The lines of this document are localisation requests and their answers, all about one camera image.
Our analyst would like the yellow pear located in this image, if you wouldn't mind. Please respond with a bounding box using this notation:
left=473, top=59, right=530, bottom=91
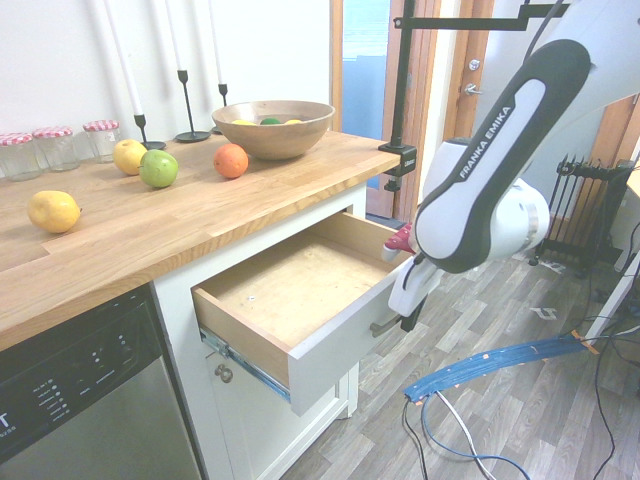
left=27, top=189, right=82, bottom=235

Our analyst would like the orange fruit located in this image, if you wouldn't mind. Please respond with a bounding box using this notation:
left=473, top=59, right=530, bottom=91
left=213, top=143, right=250, bottom=180

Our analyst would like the blue orange connector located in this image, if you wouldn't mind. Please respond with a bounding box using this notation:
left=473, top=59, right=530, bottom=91
left=403, top=333, right=600, bottom=405

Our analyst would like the black Ulanzi clamp stand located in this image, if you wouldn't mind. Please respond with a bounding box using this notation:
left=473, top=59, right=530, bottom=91
left=377, top=0, right=569, bottom=194

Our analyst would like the large wooden bowl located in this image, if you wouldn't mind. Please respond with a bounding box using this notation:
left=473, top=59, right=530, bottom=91
left=211, top=100, right=337, bottom=162

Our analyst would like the thin black floor cable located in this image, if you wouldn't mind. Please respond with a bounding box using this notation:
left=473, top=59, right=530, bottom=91
left=564, top=234, right=640, bottom=480

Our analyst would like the black metal candle holder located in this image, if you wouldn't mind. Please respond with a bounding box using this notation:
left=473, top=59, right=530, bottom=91
left=173, top=69, right=212, bottom=144
left=210, top=83, right=230, bottom=135
left=132, top=113, right=167, bottom=152

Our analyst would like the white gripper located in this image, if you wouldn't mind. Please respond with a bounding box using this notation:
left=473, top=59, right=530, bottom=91
left=388, top=253, right=442, bottom=333

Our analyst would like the white base cabinet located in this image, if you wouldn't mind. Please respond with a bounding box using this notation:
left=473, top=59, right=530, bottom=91
left=149, top=182, right=369, bottom=480

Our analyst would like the green apple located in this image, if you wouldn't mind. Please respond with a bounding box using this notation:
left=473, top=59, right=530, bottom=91
left=138, top=148, right=180, bottom=189

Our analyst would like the stainless steel dishwasher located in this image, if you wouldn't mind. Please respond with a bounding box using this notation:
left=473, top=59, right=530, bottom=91
left=0, top=287, right=204, bottom=480

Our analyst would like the blue floor cable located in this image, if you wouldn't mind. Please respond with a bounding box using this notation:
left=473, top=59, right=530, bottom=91
left=421, top=392, right=536, bottom=480

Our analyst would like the wooden door and frame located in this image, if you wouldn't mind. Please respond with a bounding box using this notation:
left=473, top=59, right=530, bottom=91
left=329, top=0, right=501, bottom=221

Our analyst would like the white floor cable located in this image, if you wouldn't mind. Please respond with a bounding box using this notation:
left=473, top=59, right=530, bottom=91
left=433, top=389, right=496, bottom=480

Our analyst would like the wooden drawer with white face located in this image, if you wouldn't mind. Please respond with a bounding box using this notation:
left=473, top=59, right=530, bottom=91
left=191, top=211, right=416, bottom=418

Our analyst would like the yellow apple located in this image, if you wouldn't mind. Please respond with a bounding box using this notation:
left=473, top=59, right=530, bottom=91
left=112, top=138, right=149, bottom=176

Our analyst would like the glass jar red checkered lid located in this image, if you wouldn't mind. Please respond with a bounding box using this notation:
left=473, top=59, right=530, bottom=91
left=82, top=119, right=123, bottom=165
left=0, top=132, right=42, bottom=182
left=32, top=126, right=81, bottom=173

